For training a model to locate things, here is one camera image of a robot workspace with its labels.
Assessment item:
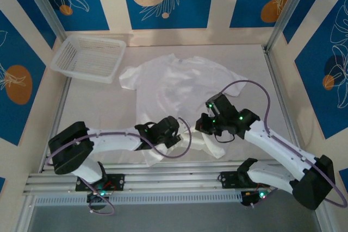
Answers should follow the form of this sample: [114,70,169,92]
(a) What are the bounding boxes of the black electronics box green light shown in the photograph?
[240,188,272,208]
[86,188,111,211]

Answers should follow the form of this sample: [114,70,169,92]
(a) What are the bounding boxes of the aluminium mounting rail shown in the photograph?
[23,165,323,197]

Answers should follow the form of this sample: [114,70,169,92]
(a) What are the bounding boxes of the grey slotted cable duct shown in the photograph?
[34,190,244,206]

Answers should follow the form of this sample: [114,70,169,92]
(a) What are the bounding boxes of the white t-shirt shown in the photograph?
[119,54,248,167]

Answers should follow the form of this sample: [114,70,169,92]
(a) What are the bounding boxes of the white plastic mesh basket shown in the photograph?
[50,35,127,84]

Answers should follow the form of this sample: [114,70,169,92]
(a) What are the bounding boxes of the right gripper thin black cable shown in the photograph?
[214,130,238,143]

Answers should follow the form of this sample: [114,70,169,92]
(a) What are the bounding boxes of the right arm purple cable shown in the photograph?
[221,79,348,208]

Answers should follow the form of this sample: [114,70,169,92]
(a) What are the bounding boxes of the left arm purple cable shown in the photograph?
[46,117,193,215]

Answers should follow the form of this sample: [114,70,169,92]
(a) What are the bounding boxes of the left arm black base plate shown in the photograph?
[75,173,126,192]

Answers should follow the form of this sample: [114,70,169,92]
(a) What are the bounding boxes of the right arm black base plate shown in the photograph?
[219,171,271,189]

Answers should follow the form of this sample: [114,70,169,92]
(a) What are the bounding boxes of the aluminium side rail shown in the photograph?
[40,77,73,173]
[263,47,305,151]

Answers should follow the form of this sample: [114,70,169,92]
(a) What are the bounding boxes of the aluminium frame post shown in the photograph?
[20,0,67,40]
[265,0,312,53]

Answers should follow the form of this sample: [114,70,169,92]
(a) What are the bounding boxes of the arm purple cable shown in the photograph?
[221,79,348,208]
[46,117,193,215]

